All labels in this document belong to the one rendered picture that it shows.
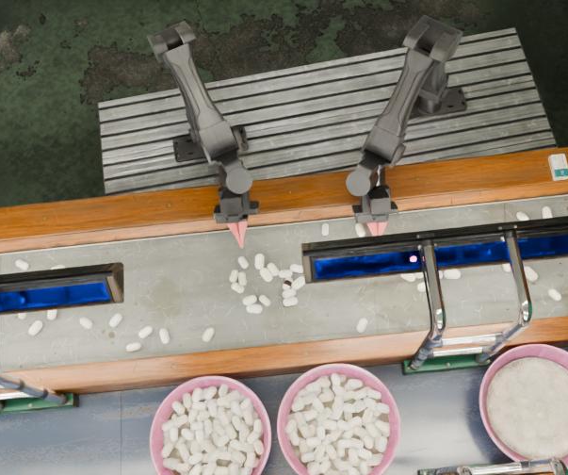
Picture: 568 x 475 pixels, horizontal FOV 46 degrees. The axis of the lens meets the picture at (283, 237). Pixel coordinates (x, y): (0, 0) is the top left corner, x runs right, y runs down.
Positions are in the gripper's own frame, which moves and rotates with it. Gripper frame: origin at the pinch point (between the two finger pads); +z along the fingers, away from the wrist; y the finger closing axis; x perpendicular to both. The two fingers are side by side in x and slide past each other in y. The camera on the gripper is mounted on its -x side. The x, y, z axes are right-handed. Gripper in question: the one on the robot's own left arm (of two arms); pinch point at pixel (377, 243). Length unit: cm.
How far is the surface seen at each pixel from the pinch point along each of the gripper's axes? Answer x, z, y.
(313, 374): -18.2, 23.0, -18.2
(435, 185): 8.1, -10.6, 16.1
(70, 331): -7, 12, -75
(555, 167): 6.7, -12.4, 44.6
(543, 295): -9.0, 13.5, 36.6
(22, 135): 115, -18, -123
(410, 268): -33.7, -6.9, 1.9
